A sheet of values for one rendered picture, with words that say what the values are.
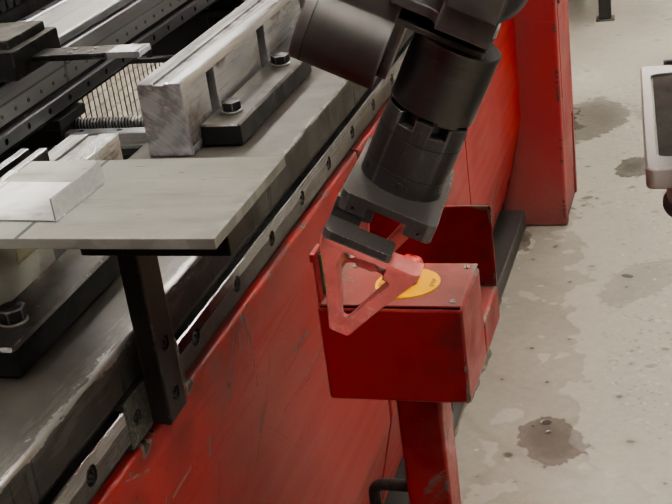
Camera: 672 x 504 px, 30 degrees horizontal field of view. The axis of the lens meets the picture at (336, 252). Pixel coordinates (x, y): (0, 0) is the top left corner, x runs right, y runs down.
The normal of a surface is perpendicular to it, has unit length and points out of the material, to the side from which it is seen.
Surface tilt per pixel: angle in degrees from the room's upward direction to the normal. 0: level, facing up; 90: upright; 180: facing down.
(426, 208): 27
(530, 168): 90
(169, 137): 90
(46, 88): 90
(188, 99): 90
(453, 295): 0
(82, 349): 0
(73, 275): 0
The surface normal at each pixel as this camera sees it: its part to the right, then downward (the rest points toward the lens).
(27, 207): -0.13, -0.90
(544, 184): -0.27, 0.43
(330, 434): 0.95, 0.00
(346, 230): 0.33, -0.82
